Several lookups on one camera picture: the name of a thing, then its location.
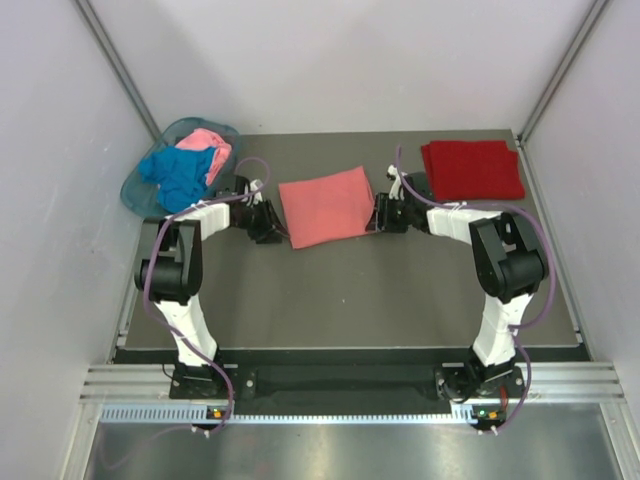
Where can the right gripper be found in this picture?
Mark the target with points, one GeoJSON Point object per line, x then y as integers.
{"type": "Point", "coordinates": [376, 223]}

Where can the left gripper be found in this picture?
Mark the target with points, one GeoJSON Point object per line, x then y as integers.
{"type": "Point", "coordinates": [271, 228]}

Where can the salmon pink t-shirt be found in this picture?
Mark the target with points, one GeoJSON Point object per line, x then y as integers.
{"type": "Point", "coordinates": [326, 209]}

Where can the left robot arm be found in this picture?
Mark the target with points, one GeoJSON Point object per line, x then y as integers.
{"type": "Point", "coordinates": [170, 271]}

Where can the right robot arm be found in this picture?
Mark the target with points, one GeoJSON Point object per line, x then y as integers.
{"type": "Point", "coordinates": [510, 264]}

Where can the folded red t-shirt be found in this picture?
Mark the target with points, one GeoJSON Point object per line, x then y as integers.
{"type": "Point", "coordinates": [472, 170]}

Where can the blue t-shirt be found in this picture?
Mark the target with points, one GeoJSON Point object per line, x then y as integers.
{"type": "Point", "coordinates": [178, 174]}

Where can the light pink t-shirt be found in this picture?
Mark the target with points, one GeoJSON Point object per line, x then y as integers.
{"type": "Point", "coordinates": [202, 139]}

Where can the teal plastic basket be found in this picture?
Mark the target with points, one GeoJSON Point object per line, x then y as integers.
{"type": "Point", "coordinates": [141, 198]}

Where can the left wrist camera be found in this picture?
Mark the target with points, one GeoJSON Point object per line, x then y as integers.
{"type": "Point", "coordinates": [231, 185]}

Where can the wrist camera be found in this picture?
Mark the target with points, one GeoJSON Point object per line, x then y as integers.
{"type": "Point", "coordinates": [231, 185]}
{"type": "Point", "coordinates": [418, 181]}

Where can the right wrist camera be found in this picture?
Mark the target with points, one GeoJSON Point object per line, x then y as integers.
{"type": "Point", "coordinates": [418, 181]}

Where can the left aluminium corner post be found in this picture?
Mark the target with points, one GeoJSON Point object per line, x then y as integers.
{"type": "Point", "coordinates": [122, 74]}

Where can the aluminium corner post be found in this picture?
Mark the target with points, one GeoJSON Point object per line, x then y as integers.
{"type": "Point", "coordinates": [122, 74]}
{"type": "Point", "coordinates": [587, 25]}

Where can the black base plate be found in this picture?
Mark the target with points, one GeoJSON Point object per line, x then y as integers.
{"type": "Point", "coordinates": [350, 381]}

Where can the slotted cable duct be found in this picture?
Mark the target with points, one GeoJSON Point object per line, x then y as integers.
{"type": "Point", "coordinates": [209, 416]}

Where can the right aluminium corner post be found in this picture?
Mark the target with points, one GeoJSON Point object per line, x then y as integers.
{"type": "Point", "coordinates": [587, 25]}

